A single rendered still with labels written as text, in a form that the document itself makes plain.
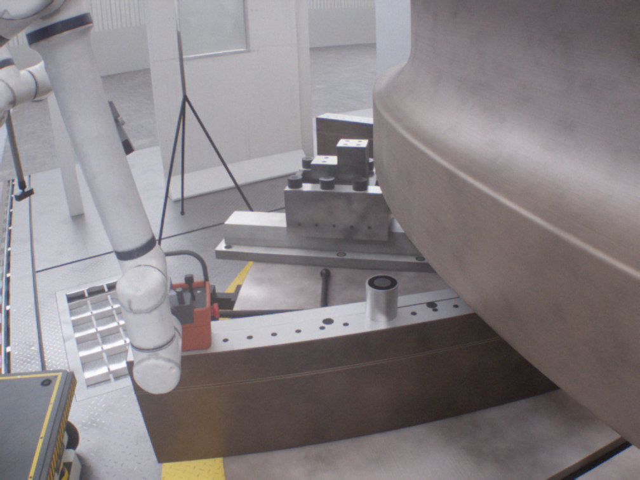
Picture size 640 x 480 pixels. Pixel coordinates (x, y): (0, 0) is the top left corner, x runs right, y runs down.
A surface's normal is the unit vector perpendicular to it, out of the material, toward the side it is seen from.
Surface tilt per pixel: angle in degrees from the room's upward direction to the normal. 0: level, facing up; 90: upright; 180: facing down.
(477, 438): 0
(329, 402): 90
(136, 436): 0
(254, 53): 90
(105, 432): 0
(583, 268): 90
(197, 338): 97
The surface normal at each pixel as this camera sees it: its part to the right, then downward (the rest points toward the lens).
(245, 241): -0.21, 0.42
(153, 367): 0.18, 0.43
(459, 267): -0.96, 0.15
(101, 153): 0.44, 0.33
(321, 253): -0.04, -0.91
